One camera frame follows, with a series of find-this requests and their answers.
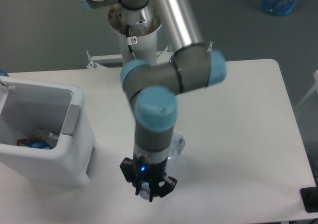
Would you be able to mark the clear plastic water bottle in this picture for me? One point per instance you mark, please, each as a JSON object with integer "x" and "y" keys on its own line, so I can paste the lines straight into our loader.
{"x": 176, "y": 147}

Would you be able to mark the white frame at right edge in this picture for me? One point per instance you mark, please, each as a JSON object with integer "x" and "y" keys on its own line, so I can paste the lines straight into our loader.
{"x": 309, "y": 98}

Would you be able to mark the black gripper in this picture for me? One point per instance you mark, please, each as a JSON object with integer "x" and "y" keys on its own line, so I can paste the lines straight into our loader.
{"x": 136, "y": 171}

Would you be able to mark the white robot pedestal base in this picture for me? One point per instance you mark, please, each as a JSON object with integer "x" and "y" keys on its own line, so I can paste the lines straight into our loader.
{"x": 137, "y": 33}

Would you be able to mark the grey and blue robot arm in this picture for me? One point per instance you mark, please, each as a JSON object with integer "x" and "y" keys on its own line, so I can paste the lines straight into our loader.
{"x": 152, "y": 90}

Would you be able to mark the trash inside the can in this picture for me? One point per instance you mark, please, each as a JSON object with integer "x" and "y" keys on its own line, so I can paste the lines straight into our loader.
{"x": 40, "y": 139}

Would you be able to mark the black device at table edge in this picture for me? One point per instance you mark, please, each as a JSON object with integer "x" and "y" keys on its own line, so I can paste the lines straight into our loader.
{"x": 310, "y": 199}

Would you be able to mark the white plastic trash can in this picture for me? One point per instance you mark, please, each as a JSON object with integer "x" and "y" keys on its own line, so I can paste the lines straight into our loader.
{"x": 26, "y": 105}

